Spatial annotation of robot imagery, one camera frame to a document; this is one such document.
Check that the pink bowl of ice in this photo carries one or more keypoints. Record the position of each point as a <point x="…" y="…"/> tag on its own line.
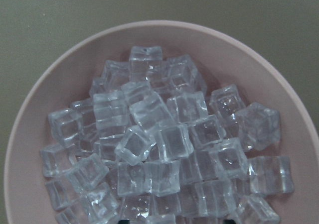
<point x="189" y="106"/>

